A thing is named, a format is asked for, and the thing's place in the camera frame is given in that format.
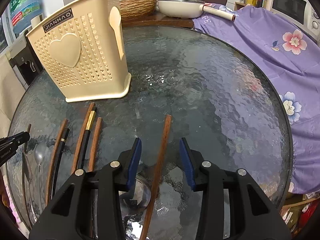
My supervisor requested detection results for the metal spoon wooden handle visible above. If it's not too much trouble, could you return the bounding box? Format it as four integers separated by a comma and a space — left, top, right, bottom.
119, 175, 151, 211

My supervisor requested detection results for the clear plastic spoon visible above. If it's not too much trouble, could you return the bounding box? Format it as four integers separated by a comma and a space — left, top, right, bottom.
34, 142, 47, 179

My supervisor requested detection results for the black chopstick gold tip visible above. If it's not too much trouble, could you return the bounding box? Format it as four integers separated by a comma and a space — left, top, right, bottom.
77, 107, 97, 169

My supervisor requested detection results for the black chopstick gold band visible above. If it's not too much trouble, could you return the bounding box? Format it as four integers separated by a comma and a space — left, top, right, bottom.
50, 127, 69, 199

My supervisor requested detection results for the beige cloth cover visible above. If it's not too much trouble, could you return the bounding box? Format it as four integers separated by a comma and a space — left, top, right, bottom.
0, 55, 25, 138

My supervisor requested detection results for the water dispenser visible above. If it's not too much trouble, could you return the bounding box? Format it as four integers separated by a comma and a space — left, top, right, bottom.
9, 28, 44, 86

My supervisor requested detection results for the cream perforated utensil holder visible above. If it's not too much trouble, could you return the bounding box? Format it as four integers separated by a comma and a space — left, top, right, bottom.
27, 0, 131, 102

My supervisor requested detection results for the paper cup stack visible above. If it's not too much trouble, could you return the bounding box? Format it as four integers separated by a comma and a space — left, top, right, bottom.
30, 14, 43, 29

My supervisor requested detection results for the wooden side counter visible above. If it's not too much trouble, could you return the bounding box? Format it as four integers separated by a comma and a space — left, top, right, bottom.
122, 12, 194, 29

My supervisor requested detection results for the blue water jug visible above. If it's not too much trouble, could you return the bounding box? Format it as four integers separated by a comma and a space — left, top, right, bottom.
9, 0, 42, 35

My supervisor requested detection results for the purple floral cloth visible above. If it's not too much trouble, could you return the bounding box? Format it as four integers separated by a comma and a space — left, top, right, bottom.
193, 5, 319, 194

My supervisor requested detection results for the cream frying pan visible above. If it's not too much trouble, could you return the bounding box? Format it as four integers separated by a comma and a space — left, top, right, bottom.
157, 0, 236, 21

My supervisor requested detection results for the woven wooden basin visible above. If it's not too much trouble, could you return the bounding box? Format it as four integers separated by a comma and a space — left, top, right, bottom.
120, 0, 157, 21

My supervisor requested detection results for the white microwave oven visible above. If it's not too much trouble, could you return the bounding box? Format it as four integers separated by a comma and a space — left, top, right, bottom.
271, 0, 319, 38

